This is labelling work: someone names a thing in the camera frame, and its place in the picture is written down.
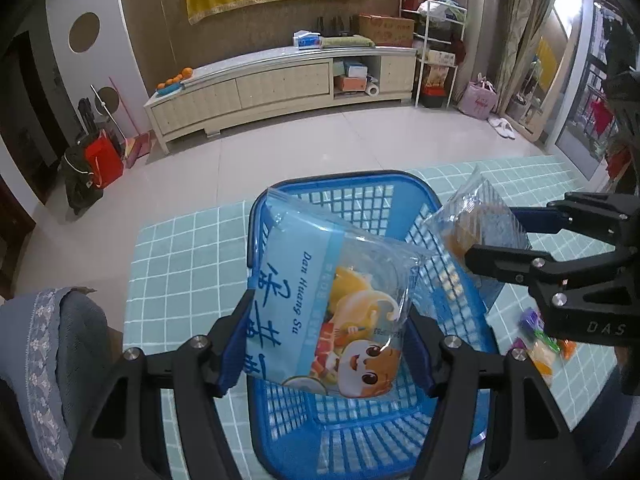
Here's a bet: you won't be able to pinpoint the pink bag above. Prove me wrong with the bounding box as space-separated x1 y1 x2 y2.
459 80 499 119

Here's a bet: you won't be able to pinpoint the blue plastic basket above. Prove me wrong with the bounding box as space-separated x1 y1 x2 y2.
246 170 501 478

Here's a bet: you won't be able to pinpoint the brown cardboard box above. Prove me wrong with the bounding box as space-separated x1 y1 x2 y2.
357 14 416 47

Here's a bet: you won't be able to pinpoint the silver stand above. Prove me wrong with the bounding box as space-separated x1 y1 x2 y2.
90 85 126 157

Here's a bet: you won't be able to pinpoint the pink broom and dustpan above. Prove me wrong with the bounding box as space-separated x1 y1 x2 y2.
109 77 151 169

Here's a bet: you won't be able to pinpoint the green checked tablecloth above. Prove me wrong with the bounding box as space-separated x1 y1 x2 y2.
122 155 632 480

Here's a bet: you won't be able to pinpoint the blue cartoon snack packet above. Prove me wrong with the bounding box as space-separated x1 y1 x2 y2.
247 187 432 399

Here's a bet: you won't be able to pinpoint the white metal shelf rack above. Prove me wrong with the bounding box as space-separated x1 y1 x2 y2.
412 0 469 109

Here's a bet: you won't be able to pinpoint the black bag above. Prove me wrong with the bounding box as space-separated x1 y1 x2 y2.
61 142 104 214

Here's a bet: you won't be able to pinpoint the green folded cloth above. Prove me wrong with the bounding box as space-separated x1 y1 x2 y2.
322 35 375 50

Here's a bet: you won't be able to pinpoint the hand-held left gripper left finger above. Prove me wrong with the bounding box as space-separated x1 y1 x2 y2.
65 287 258 480

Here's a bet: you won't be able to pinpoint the pile of oranges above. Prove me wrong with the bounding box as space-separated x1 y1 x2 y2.
157 67 194 91

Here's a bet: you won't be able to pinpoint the clear cake snack packet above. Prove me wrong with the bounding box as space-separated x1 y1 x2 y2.
422 164 532 307

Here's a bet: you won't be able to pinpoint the colourful candy packets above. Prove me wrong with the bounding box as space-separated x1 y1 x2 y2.
527 340 561 389

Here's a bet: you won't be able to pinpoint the red paper bag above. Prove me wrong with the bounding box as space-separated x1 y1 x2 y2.
84 130 125 189

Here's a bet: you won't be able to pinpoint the red hanging garment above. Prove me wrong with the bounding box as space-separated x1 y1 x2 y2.
587 97 617 137

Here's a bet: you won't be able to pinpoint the cream tv cabinet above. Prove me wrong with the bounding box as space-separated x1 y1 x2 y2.
144 46 419 155

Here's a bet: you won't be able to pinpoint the white slippers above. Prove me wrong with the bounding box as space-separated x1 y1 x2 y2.
487 116 517 140

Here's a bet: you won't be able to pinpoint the beige curtain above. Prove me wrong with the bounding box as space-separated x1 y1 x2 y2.
499 0 540 107

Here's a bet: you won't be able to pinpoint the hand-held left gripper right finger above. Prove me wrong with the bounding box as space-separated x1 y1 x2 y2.
402 305 587 480

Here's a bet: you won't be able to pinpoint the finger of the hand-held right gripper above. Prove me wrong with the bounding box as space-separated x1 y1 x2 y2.
464 242 640 311
505 191 637 242

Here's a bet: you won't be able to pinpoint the standing mirror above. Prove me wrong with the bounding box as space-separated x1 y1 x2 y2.
502 0 584 144

